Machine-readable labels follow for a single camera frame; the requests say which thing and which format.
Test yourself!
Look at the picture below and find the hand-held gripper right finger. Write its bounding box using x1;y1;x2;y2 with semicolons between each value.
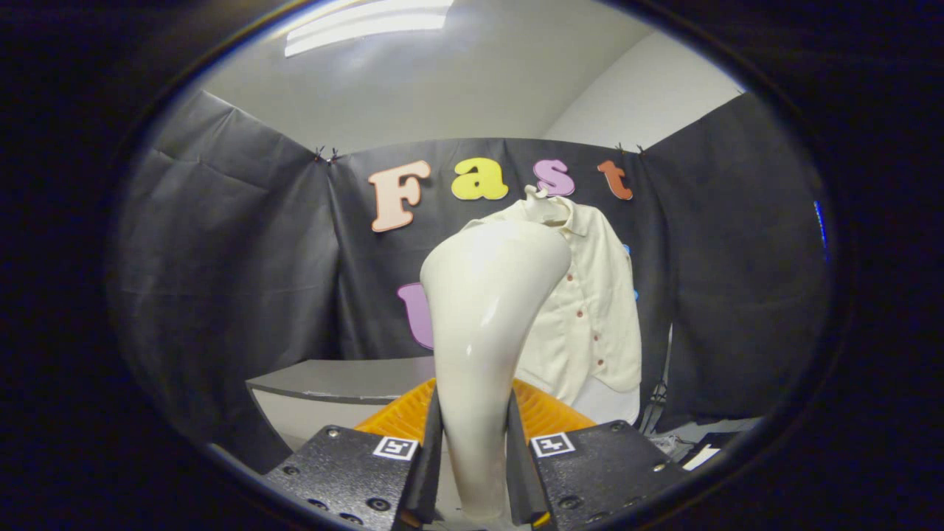
506;377;688;529

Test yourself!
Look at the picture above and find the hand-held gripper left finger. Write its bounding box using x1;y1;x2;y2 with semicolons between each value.
263;377;444;531

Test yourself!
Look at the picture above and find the white garment steamer head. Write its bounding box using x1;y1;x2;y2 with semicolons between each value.
420;219;573;525

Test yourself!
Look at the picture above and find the cream button-up shirt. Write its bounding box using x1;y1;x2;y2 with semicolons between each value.
461;195;643;407

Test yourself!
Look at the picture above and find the white clothes hanger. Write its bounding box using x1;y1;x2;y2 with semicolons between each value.
523;184;573;226

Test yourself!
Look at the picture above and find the thin grey pole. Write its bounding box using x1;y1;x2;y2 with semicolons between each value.
639;323;676;437

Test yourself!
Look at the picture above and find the black backdrop cloth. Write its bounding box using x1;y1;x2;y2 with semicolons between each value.
109;88;832;474

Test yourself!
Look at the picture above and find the ceiling light panel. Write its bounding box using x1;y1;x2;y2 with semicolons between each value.
283;0;455;59

